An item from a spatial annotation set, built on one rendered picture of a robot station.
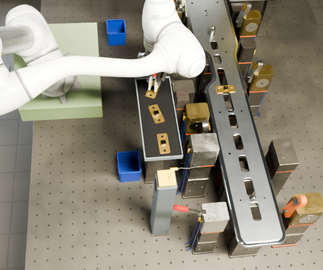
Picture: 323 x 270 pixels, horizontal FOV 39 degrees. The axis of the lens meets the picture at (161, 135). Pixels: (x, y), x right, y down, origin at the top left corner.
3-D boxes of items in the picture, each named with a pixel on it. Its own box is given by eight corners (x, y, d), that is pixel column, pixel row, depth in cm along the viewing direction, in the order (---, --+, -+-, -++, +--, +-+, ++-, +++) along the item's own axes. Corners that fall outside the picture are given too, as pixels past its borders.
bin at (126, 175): (141, 181, 209) (141, 172, 201) (119, 183, 208) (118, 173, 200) (139, 160, 215) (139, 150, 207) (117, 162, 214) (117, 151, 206)
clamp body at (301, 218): (302, 246, 197) (334, 211, 167) (271, 249, 196) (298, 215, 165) (297, 226, 202) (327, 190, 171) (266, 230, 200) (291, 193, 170)
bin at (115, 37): (126, 45, 254) (126, 33, 246) (107, 46, 253) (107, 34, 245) (124, 30, 260) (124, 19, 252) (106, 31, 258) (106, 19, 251)
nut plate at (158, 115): (165, 121, 172) (165, 119, 171) (155, 124, 171) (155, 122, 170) (157, 104, 176) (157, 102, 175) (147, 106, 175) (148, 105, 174)
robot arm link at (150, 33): (135, 28, 155) (155, 54, 149) (136, -9, 142) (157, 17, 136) (163, 17, 158) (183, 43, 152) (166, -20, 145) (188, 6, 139)
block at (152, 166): (162, 182, 209) (170, 127, 172) (144, 184, 208) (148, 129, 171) (159, 163, 215) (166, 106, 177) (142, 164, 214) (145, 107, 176)
